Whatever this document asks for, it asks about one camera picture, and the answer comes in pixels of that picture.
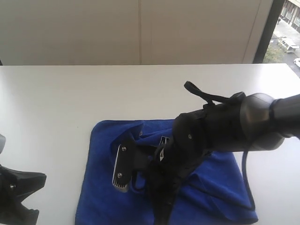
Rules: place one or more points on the blue microfiber towel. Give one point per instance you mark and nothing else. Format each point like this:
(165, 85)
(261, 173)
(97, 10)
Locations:
(214, 194)

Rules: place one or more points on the white car outside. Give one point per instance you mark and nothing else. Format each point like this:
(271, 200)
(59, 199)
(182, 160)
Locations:
(296, 62)

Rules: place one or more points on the dark window frame post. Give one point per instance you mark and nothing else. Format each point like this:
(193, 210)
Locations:
(268, 30)

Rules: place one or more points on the white bus outside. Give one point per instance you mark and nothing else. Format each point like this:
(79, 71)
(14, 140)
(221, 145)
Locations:
(288, 45)

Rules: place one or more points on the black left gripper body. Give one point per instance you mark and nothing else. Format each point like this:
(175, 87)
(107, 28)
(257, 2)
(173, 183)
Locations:
(8, 182)

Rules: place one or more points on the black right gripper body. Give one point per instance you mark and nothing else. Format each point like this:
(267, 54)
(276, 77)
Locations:
(165, 174)

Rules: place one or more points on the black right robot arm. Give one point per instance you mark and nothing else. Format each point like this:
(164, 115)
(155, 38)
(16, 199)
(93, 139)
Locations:
(226, 124)

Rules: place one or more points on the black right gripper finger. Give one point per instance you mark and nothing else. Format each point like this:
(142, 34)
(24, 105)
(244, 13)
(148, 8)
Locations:
(162, 209)

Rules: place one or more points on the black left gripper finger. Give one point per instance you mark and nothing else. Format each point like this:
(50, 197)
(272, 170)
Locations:
(27, 183)
(20, 215)

